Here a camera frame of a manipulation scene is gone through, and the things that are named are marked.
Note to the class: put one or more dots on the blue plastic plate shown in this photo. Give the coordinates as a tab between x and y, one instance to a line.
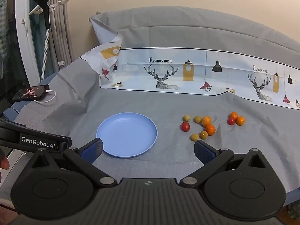
126	133

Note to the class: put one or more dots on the black smartphone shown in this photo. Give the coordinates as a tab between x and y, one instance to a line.
30	93

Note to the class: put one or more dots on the blue mattress cover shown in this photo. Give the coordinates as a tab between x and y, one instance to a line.
10	112

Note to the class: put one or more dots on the white curved frame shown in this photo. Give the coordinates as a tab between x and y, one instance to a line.
23	39

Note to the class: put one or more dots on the red tomato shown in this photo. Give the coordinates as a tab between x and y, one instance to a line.
185	126
231	121

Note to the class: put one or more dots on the yellow-green plum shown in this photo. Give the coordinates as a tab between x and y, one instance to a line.
197	119
194	136
203	134
186	118

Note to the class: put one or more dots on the grey folded quilt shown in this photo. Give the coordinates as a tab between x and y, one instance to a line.
199	28

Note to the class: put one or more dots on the deer printed cloth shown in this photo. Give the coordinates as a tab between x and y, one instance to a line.
211	75

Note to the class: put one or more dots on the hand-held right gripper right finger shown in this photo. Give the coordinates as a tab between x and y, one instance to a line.
206	153

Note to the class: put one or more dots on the teal hanging garment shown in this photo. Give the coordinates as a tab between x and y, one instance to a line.
36	35

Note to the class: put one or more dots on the person's left hand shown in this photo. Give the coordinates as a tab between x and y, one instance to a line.
4	164

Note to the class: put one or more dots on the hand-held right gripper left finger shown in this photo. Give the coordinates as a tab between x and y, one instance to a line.
92	150

